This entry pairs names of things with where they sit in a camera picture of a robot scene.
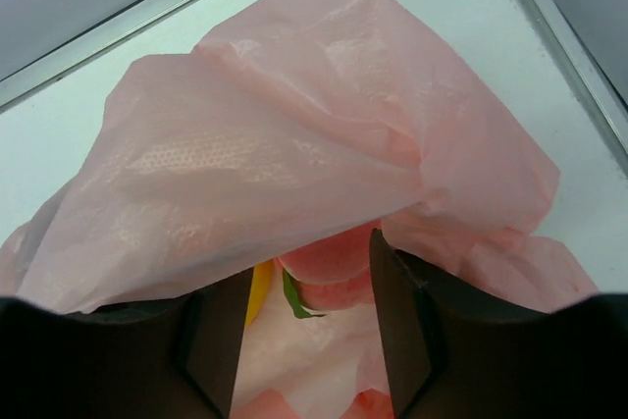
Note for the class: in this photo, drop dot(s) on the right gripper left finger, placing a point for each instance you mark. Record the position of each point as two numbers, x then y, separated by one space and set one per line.
171 358

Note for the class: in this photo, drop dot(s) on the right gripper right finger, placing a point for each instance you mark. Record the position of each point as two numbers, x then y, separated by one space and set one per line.
454 351

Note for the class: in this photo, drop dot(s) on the pink fake peach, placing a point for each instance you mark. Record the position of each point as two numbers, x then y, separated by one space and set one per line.
330 274

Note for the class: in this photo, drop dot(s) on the pink plastic bag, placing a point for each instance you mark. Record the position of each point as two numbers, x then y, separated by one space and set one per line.
290 122

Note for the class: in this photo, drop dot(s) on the orange fake fruit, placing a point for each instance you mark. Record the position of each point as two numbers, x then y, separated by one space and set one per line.
260 285

